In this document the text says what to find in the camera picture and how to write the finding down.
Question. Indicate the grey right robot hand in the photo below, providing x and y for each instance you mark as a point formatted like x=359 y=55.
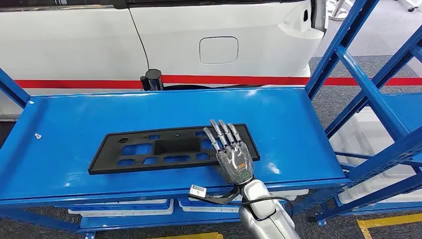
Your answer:
x=235 y=161

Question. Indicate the black plastic car trim part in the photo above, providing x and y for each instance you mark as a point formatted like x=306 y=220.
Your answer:
x=112 y=155

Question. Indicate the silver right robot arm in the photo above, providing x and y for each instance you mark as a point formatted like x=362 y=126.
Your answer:
x=263 y=217

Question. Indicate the blue metal shelf rack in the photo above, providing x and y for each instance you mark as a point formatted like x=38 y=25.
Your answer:
x=165 y=105
x=366 y=82

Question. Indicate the yellow floor tape square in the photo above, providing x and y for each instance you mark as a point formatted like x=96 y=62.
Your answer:
x=184 y=236
x=389 y=221

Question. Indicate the white car body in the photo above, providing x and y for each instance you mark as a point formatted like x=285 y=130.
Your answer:
x=66 y=39

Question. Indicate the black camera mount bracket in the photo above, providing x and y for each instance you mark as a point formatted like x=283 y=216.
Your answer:
x=227 y=198

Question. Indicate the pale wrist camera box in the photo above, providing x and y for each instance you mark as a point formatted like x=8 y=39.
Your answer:
x=197 y=191

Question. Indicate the black stanchion post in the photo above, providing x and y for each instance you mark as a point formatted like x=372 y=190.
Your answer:
x=154 y=79

